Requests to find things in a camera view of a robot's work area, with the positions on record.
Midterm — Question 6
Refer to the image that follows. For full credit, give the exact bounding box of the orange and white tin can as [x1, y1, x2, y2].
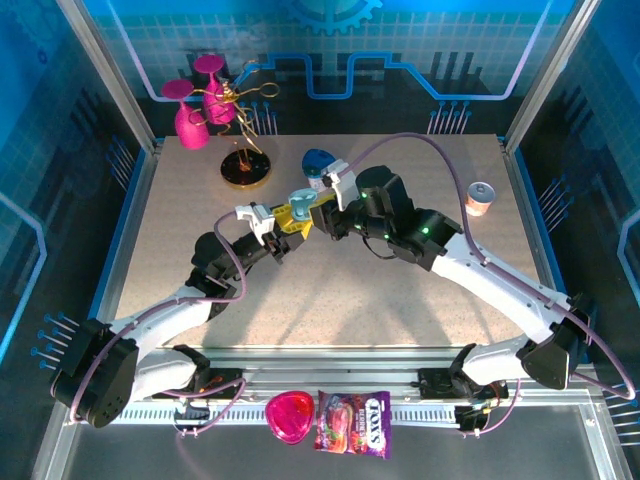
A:
[464, 180, 497, 218]

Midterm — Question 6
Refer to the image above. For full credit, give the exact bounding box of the magenta wine glass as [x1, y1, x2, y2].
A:
[160, 78, 211, 152]
[193, 54, 237, 126]

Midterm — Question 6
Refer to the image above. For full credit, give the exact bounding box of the pink heart-shaped container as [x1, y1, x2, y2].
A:
[264, 390, 317, 446]

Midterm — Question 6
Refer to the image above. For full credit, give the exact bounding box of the purple Fox's candy bag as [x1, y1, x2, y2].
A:
[313, 389, 393, 461]

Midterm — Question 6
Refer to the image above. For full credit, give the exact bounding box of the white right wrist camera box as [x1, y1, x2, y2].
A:
[321, 158, 360, 213]

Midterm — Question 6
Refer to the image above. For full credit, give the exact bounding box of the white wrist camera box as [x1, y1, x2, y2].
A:
[234, 201, 278, 243]
[321, 158, 360, 213]

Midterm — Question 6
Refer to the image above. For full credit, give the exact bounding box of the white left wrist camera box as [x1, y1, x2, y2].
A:
[234, 201, 278, 243]

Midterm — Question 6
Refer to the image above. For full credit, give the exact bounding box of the gold wire glass rack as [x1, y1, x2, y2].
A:
[188, 59, 281, 191]

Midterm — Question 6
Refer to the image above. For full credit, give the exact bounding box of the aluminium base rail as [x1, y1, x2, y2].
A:
[119, 344, 596, 427]

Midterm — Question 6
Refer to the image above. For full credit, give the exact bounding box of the aluminium frame post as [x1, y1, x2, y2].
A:
[501, 0, 602, 152]
[54, 0, 164, 154]

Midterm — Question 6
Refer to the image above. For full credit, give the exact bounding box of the white slotted cable duct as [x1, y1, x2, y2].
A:
[122, 402, 464, 427]

